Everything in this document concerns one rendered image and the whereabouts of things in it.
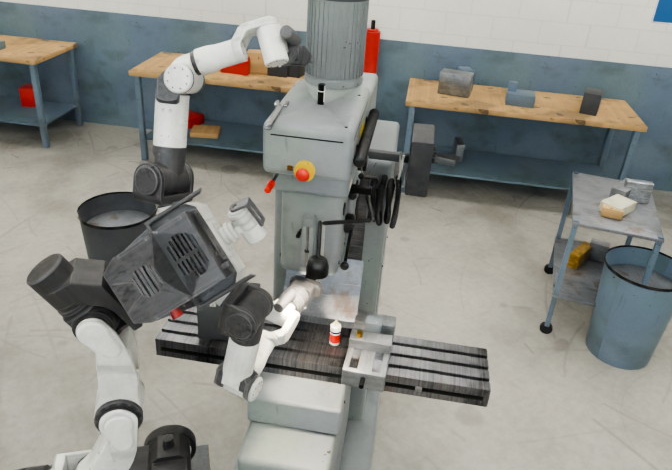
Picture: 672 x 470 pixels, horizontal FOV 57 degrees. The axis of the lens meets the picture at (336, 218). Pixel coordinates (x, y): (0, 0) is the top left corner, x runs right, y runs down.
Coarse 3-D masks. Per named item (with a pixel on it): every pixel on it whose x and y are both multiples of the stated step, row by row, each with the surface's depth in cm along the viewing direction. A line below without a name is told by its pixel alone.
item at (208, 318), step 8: (216, 304) 226; (200, 312) 227; (208, 312) 227; (216, 312) 227; (200, 320) 229; (208, 320) 229; (216, 320) 229; (200, 328) 231; (208, 328) 231; (216, 328) 231; (200, 336) 233; (208, 336) 233; (216, 336) 233; (224, 336) 233
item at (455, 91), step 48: (0, 48) 590; (48, 48) 606; (0, 96) 668; (432, 96) 548; (480, 96) 558; (528, 96) 532; (576, 96) 578; (48, 144) 612; (144, 144) 593; (192, 144) 588; (240, 144) 593
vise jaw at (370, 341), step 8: (352, 336) 223; (368, 336) 224; (376, 336) 224; (384, 336) 224; (352, 344) 223; (360, 344) 222; (368, 344) 222; (376, 344) 221; (384, 344) 220; (384, 352) 222
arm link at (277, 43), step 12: (276, 24) 163; (264, 36) 162; (276, 36) 162; (288, 36) 161; (300, 36) 170; (264, 48) 163; (276, 48) 162; (288, 48) 169; (264, 60) 164; (276, 60) 162; (288, 60) 166
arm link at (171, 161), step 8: (160, 152) 168; (168, 152) 168; (176, 152) 169; (184, 152) 172; (160, 160) 169; (168, 160) 169; (176, 160) 170; (184, 160) 172; (160, 168) 166; (168, 168) 169; (176, 168) 170; (184, 168) 173; (168, 176) 167; (176, 176) 170; (184, 176) 174; (168, 184) 168; (176, 184) 171; (184, 184) 174; (168, 192) 170; (176, 192) 175
